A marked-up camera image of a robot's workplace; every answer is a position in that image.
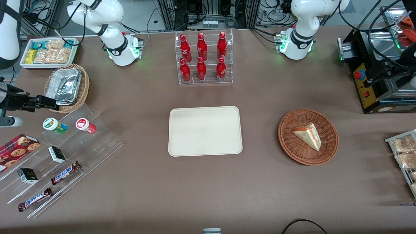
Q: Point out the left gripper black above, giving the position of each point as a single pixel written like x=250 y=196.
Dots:
x=410 y=54

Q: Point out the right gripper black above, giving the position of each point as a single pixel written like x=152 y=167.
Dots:
x=15 y=98

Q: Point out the green gum bottle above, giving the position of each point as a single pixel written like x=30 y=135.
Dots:
x=52 y=124

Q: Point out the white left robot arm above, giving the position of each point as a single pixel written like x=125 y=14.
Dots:
x=297 y=45

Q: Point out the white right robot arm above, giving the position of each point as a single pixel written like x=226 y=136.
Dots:
x=121 y=52

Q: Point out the silver foil tray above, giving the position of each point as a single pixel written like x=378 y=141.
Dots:
x=63 y=86

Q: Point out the red gum bottle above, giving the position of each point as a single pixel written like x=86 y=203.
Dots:
x=84 y=124

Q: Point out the beige plastic tray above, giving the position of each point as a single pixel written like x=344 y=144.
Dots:
x=204 y=131

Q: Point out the black and yellow oven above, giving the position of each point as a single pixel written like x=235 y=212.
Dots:
x=364 y=92

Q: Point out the yellow snack packet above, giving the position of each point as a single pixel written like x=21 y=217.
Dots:
x=30 y=56

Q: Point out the oval tan wicker basket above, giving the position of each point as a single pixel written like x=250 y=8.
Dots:
x=85 y=87

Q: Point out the clear bag of crackers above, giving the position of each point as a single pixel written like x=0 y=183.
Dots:
x=403 y=144
x=413 y=176
x=414 y=188
x=52 y=56
x=55 y=43

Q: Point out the red packaged food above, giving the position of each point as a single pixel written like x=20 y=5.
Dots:
x=408 y=35

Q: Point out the red cookie box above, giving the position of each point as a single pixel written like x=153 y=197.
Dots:
x=16 y=149

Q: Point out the small dark green box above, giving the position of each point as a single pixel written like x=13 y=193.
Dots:
x=57 y=154
x=27 y=175

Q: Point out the teal snack packet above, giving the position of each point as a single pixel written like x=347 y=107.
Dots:
x=67 y=45
x=40 y=45

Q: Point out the white plastic bin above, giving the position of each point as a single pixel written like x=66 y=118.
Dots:
x=75 y=53

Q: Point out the steel display warmer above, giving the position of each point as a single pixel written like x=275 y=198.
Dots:
x=390 y=14

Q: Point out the clear acrylic tiered shelf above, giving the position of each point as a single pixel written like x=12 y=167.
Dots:
x=97 y=143

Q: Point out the Snickers chocolate bar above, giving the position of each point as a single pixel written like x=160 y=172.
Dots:
x=65 y=173
x=35 y=199

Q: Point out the packaged bread bags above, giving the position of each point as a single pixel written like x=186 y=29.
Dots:
x=406 y=161

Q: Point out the wrapped triangle sandwich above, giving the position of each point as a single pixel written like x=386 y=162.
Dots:
x=308 y=136

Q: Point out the round brown wicker basket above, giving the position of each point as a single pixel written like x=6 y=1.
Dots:
x=292 y=146

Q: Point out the blue flat strip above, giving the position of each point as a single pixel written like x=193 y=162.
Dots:
x=408 y=204

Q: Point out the red cola bottle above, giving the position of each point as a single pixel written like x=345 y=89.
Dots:
x=185 y=72
x=222 y=45
x=185 y=47
x=201 y=71
x=221 y=71
x=201 y=46

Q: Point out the clear acrylic bottle rack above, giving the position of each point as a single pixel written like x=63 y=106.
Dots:
x=209 y=82

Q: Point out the white power strip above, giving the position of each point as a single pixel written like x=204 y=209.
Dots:
x=210 y=24

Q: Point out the small grey device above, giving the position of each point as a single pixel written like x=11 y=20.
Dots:
x=212 y=231

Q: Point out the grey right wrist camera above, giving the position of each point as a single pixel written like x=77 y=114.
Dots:
x=11 y=122

